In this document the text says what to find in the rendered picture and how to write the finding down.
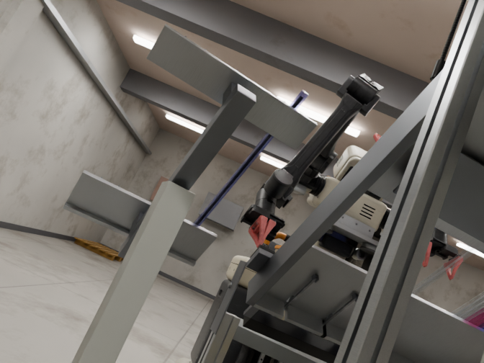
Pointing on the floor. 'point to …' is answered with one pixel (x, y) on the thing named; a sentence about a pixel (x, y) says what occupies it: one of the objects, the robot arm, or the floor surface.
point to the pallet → (99, 249)
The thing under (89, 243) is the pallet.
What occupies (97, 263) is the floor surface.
